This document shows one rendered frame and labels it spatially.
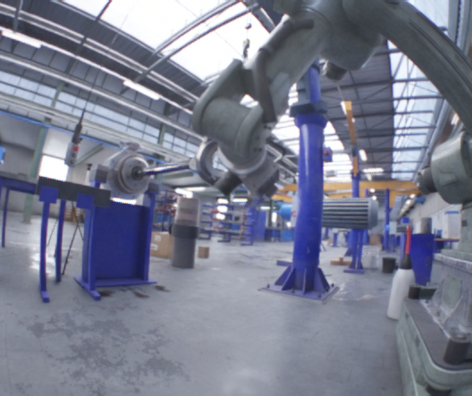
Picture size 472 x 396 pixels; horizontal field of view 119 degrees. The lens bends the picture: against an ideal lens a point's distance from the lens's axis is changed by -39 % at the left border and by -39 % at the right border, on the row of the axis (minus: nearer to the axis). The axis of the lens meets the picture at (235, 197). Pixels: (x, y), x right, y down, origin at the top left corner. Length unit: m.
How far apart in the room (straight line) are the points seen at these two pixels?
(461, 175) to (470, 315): 0.54
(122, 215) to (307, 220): 1.98
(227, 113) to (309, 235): 2.14
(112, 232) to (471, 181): 2.64
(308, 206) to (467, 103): 2.09
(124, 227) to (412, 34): 2.54
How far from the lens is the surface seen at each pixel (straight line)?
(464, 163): 1.07
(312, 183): 2.63
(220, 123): 0.57
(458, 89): 0.88
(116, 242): 2.41
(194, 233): 3.42
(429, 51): 0.86
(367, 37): 0.99
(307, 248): 2.57
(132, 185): 2.15
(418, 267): 3.50
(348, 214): 4.49
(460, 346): 0.78
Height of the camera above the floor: 0.69
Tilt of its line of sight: 8 degrees up
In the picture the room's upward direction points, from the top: 5 degrees clockwise
